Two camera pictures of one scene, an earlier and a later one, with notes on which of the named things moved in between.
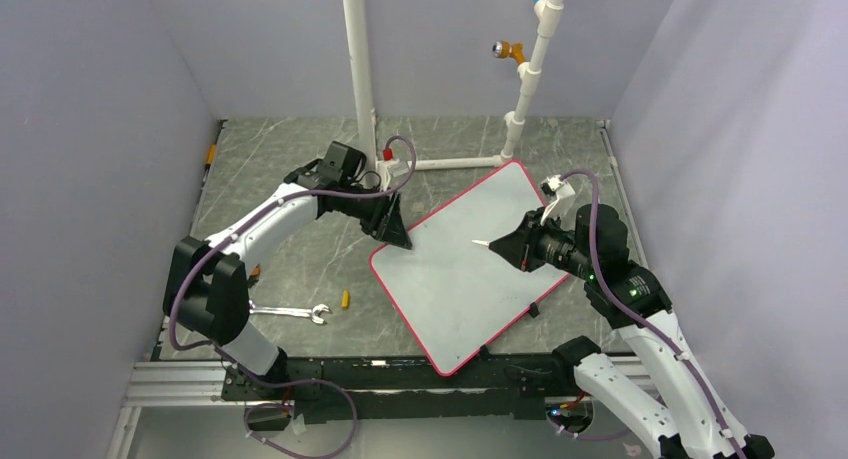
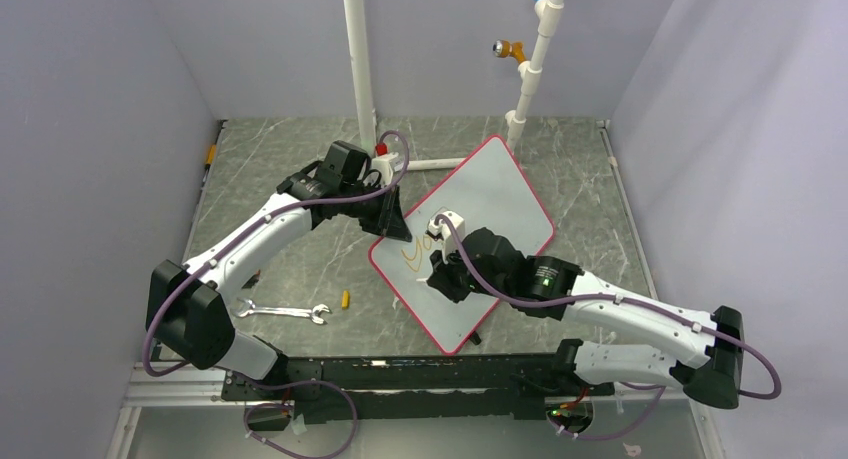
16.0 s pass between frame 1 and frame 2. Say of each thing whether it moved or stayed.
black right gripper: moved
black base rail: stayed
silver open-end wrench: stayed
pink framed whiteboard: moved
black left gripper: stayed
